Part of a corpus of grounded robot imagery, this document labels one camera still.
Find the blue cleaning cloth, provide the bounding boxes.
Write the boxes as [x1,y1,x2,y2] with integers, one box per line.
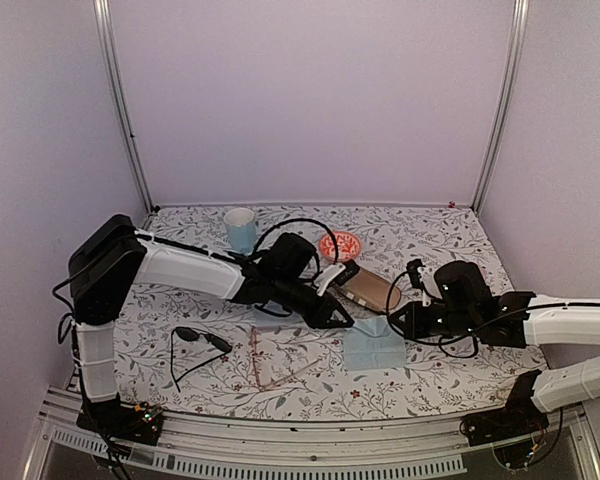
[253,309,303,328]
[342,316,406,371]

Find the floral patterned table mat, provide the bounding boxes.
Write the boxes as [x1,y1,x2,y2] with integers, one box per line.
[115,206,546,421]

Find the aluminium frame post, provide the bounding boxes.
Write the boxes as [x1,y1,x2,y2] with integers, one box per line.
[93,0,156,214]
[471,0,530,217]

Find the black sunglasses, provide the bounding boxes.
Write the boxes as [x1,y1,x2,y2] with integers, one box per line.
[170,326,234,394]

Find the clear pink frame glasses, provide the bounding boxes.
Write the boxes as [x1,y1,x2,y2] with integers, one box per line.
[249,326,319,391]

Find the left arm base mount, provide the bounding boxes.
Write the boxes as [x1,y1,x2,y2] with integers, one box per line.
[76,396,164,446]

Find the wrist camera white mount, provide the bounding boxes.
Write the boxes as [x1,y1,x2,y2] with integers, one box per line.
[407,258,431,306]
[313,260,360,296]

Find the brown striped glasses case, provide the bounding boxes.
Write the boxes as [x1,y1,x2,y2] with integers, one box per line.
[332,267,402,314]

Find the left aluminium frame post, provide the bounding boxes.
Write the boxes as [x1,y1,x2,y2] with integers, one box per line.
[93,0,156,214]

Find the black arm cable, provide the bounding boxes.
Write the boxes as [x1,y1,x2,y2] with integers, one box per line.
[252,218,341,264]
[385,272,569,359]

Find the right aluminium frame post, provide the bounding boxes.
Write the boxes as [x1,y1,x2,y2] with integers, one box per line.
[471,0,530,217]

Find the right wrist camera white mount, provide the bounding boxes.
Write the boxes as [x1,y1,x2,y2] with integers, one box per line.
[407,258,431,306]

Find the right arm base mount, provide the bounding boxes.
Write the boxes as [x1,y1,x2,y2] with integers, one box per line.
[459,369,549,470]

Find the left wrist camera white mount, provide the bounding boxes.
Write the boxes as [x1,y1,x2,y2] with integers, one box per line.
[313,260,360,296]

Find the red patterned small bowl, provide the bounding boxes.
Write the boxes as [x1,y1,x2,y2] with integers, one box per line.
[318,231,362,262]

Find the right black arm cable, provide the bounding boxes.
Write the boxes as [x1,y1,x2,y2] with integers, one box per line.
[385,272,569,359]

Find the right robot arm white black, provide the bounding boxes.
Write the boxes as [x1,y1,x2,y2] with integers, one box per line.
[385,260,600,436]

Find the light blue paper cup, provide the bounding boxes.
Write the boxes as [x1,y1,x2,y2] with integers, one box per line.
[223,207,257,254]

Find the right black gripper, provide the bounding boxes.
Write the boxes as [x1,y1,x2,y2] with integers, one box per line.
[391,300,478,340]

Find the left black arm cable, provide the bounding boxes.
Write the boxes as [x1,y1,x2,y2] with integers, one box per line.
[252,218,341,264]

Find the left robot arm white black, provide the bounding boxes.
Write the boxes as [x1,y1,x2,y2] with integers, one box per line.
[52,214,354,434]

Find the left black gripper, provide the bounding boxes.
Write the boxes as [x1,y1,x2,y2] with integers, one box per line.
[273,273,354,329]

